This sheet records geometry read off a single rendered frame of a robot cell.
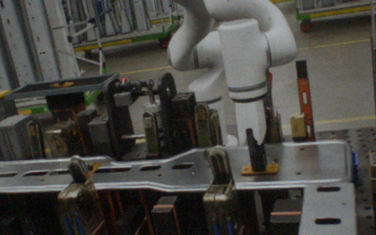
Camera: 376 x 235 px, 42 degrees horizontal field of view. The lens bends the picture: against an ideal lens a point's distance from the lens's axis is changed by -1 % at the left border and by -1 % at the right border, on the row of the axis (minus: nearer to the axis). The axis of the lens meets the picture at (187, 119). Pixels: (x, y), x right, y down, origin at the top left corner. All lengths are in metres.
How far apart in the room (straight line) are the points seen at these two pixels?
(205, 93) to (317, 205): 0.84
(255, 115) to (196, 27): 0.58
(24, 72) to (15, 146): 4.17
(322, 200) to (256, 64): 0.30
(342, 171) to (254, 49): 0.32
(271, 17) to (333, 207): 0.41
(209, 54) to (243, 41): 0.70
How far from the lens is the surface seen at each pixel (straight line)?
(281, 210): 1.03
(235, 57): 1.02
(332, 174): 1.10
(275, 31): 1.06
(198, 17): 1.52
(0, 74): 5.87
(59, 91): 1.63
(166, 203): 1.11
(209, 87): 1.73
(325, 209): 0.98
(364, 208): 1.57
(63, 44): 7.86
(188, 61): 1.69
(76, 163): 1.17
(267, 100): 1.29
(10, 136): 1.60
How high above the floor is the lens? 1.50
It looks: 18 degrees down
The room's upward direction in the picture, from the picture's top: 11 degrees counter-clockwise
